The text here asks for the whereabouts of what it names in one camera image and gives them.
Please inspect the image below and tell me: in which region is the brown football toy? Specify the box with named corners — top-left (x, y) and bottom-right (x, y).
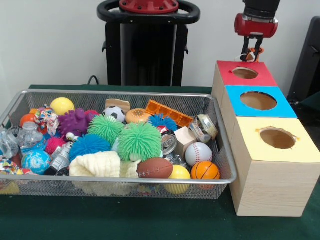
top-left (136, 157), bottom-right (174, 179)

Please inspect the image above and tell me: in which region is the black upright panel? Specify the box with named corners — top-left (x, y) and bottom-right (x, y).
top-left (286, 16), bottom-right (320, 102)

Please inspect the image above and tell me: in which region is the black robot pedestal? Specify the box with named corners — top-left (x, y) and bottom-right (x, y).
top-left (96, 0), bottom-right (201, 87)

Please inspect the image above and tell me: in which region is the blue spiky rubber ball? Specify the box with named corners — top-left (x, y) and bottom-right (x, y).
top-left (68, 134), bottom-right (112, 161)

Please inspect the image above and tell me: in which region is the green spiky rubber ball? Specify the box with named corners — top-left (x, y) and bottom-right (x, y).
top-left (117, 122), bottom-right (163, 161)
top-left (87, 114), bottom-right (125, 146)

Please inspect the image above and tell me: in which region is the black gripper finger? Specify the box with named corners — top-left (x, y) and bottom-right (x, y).
top-left (240, 36), bottom-right (250, 62)
top-left (253, 37), bottom-right (264, 63)

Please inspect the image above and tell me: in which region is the small blue spiky ball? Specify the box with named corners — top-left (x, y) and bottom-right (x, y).
top-left (147, 113), bottom-right (179, 132)

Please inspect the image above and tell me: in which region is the wooden three-hole box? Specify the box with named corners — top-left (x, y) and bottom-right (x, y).
top-left (211, 60), bottom-right (320, 217)

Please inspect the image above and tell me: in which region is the silver mesh bin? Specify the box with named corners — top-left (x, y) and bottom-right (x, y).
top-left (0, 89), bottom-right (238, 200)

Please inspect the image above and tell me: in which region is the tan burger toy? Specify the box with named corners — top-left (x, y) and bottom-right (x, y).
top-left (124, 108), bottom-right (152, 125)

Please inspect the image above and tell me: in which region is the white baseball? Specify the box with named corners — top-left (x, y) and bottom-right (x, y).
top-left (184, 142), bottom-right (213, 168)

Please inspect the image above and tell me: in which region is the dark green tablecloth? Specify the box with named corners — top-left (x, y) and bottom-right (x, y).
top-left (0, 84), bottom-right (320, 240)

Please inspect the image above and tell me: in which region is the black and white soccer ball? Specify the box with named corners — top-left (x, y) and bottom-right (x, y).
top-left (102, 106), bottom-right (126, 123)

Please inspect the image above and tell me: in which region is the yellow smooth ball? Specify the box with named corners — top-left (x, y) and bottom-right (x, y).
top-left (165, 164), bottom-right (192, 195)

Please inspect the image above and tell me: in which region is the purple knobbly ball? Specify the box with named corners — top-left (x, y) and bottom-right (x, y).
top-left (57, 107), bottom-right (93, 137)

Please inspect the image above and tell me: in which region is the orange basketball toy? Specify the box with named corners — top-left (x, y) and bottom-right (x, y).
top-left (191, 160), bottom-right (221, 181)

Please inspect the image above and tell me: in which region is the cream knitted cloth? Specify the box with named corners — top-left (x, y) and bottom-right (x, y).
top-left (69, 151), bottom-right (141, 197)

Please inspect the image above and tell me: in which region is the orange striped plush tiger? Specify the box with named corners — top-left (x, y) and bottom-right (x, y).
top-left (234, 47), bottom-right (265, 63)

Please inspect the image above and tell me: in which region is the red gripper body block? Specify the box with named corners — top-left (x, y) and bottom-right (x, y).
top-left (233, 12), bottom-right (279, 39)

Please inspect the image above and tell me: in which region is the black looped cable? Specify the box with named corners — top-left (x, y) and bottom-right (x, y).
top-left (87, 74), bottom-right (101, 86)

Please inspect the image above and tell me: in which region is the green cloth side table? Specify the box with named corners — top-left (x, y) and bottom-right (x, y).
top-left (298, 90), bottom-right (320, 111)

